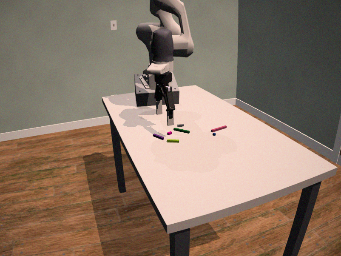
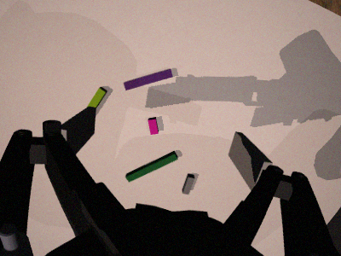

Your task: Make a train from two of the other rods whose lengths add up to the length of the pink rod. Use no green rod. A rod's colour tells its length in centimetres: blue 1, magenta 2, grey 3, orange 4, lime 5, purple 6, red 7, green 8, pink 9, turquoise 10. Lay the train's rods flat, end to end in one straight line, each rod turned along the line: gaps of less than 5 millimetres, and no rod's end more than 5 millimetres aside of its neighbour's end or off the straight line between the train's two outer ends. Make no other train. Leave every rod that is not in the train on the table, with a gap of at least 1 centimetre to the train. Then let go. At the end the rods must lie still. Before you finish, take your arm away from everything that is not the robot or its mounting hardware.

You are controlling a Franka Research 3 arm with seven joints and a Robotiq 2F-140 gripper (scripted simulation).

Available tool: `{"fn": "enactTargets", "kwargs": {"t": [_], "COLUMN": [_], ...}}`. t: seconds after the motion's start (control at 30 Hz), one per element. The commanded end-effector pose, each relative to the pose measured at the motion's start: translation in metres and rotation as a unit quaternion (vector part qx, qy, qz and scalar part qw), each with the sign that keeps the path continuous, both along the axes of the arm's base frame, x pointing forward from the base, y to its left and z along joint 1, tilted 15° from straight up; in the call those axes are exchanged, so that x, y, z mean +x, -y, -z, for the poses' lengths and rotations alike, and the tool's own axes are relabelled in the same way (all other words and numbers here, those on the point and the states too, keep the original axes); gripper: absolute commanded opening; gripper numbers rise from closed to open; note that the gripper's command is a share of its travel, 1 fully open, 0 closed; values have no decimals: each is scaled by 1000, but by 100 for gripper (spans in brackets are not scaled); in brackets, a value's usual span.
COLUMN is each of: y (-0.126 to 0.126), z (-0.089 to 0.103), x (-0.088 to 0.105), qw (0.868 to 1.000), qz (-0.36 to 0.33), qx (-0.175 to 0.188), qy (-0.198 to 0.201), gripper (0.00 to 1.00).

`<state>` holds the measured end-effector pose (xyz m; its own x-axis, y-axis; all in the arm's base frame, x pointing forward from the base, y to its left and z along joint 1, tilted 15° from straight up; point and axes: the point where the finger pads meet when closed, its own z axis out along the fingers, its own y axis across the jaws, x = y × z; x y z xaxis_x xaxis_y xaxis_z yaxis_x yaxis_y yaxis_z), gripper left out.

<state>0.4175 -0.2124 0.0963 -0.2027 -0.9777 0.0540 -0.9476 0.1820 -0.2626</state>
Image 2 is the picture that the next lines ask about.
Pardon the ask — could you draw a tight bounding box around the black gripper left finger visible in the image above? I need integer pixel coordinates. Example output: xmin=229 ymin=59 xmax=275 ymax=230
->
xmin=0 ymin=107 xmax=159 ymax=256

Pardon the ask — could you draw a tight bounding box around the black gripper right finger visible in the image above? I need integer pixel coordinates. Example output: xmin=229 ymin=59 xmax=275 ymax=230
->
xmin=201 ymin=131 xmax=341 ymax=256

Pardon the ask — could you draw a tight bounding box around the purple rod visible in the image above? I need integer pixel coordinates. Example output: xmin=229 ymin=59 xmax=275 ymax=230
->
xmin=124 ymin=69 xmax=173 ymax=90

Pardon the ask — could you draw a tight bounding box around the small magenta block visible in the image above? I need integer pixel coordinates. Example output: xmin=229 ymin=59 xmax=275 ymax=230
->
xmin=148 ymin=117 xmax=159 ymax=135

